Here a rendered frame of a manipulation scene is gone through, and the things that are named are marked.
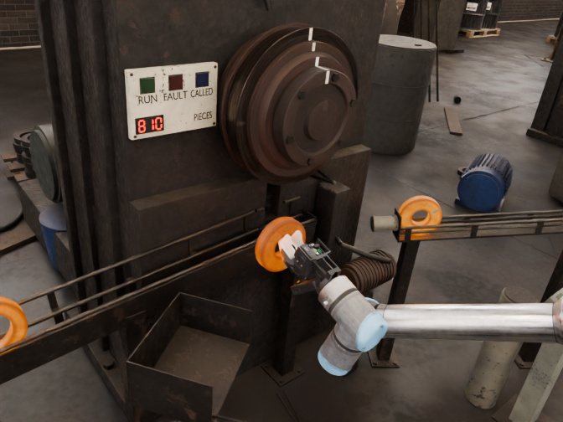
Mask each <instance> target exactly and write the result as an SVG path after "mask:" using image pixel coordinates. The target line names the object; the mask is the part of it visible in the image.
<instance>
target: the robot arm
mask: <svg viewBox="0 0 563 422"><path fill-rule="evenodd" d="M320 243H321V244H322V245H323V246H324V247H325V249H326V251H325V252H324V251H323V250H322V249H321V248H320V247H319V246H320ZM278 244H279V249H280V251H281V257H282V260H283V263H284V264H285V266H286V267H287V268H288V269H289V270H290V271H291V272H292V273H293V272H294V273H295V274H296V275H297V276H298V277H299V278H303V279H304V280H300V281H298V282H297V283H295V284H294V286H291V289H292V293H293V295H294V296H295V295H302V294H304V293H306V292H309V291H316V292H317V293H318V294H319V296H318V300H319V301H320V302H321V303H322V305H323V306H324V307H325V308H326V310H327V311H328V313H329V314H330V315H331V316H332V317H333V319H334V320H335V321H336V322H337V323H336V325H335V327H334V328H333V330H332V331H331V332H330V334H329V335H328V338H327V339H326V341H325V342H324V344H323V345H322V346H321V347H320V350H319V352H318V361H319V362H320V364H321V365H322V367H323V368H324V369H325V370H326V371H327V372H329V373H331V374H333V375H337V376H342V375H345V374H346V373H347V372H348V371H350V370H351V369H352V367H353V365H354V364H355V362H356V361H357V359H358V358H359V356H360V355H361V354H362V352H367V351H369V350H370V349H371V348H373V347H374V346H375V345H377V344H378V343H379V342H380V339H381V338H386V337H391V338H417V339H443V340H469V341H495V342H546V343H559V344H561V345H562V346H563V297H561V298H560V299H559V300H558V301H557V302H556V303H516V304H419V305H385V304H379V303H378V302H377V301H375V300H373V299H371V298H367V297H363V295H362V294H361V293H360V292H359V291H358V290H357V288H356V287H355V286H354V285H353V284H352V282H351V281H350V280H349V279H348V278H347V277H346V276H345V275H341V276H340V275H339V274H340V272H341V270H340V269H339V268H338V266H337V265H336V264H335V263H334V262H333V261H332V260H331V259H330V258H329V256H330V254H331V251H330V250H329V249H328V248H327V246H326V245H325V244H324V243H323V242H322V241H321V240H320V239H318V240H317V242H316V244H304V243H303V242H302V233H301V232H300V231H299V230H297V231H296V232H295V233H294V234H293V235H292V237H291V236H290V235H289V234H286V235H285V237H283V238H282V239H280V240H279V241H278ZM322 252H323V253H322ZM305 279H307V280H305Z"/></svg>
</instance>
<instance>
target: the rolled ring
mask: <svg viewBox="0 0 563 422"><path fill-rule="evenodd" d="M0 315H1V316H4V317H6V318H7V319H9V321H10V328H9V330H8V332H7V334H6V335H5V337H4V338H3V339H2V340H0V348H2V347H6V346H7V345H9V344H12V343H14V342H17V341H19V340H21V339H24V338H25V336H26V333H27V330H28V321H27V318H26V316H25V314H24V312H23V310H22V308H21V307H20V305H19V304H18V303H16V302H15V301H13V300H11V299H8V298H6V297H3V296H0Z"/></svg>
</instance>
